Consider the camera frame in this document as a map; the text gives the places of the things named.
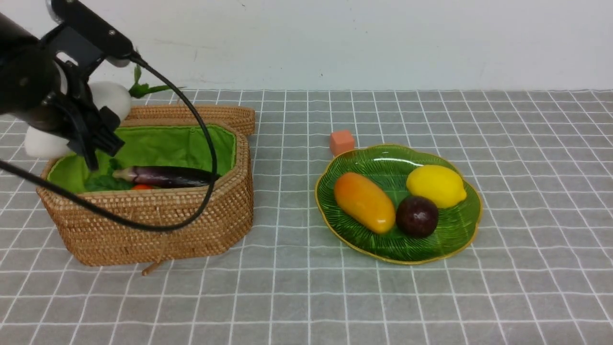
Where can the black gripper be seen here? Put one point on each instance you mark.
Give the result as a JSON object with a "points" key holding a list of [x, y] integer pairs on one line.
{"points": [[62, 105]]}

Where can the orange carrot with green leaves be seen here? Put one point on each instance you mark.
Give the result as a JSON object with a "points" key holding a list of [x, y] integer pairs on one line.
{"points": [[106, 181]]}

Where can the white radish with green leaves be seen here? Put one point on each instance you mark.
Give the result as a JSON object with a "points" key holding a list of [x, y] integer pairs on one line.
{"points": [[41, 145]]}

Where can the dark purple eggplant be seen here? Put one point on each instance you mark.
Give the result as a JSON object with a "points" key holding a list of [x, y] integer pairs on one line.
{"points": [[166, 176]]}

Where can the orange yellow mango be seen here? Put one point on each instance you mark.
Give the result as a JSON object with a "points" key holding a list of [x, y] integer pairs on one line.
{"points": [[364, 201]]}

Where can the dark purple passion fruit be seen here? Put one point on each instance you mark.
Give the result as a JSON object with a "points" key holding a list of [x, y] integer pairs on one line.
{"points": [[417, 217]]}

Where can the yellow lemon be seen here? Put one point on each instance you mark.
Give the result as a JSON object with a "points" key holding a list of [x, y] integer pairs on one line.
{"points": [[439, 184]]}

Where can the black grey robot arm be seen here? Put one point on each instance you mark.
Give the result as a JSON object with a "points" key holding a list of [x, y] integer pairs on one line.
{"points": [[19, 48]]}

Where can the woven wicker basket lid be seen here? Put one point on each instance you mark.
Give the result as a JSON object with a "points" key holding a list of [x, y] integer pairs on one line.
{"points": [[240, 119]]}

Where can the small orange foam cube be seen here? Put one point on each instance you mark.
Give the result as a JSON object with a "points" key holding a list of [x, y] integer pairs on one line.
{"points": [[340, 142]]}

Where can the green glass leaf plate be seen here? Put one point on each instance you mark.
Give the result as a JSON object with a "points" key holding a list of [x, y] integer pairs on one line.
{"points": [[388, 166]]}

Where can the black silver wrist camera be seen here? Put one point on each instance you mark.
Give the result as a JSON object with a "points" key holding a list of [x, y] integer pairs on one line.
{"points": [[117, 47]]}

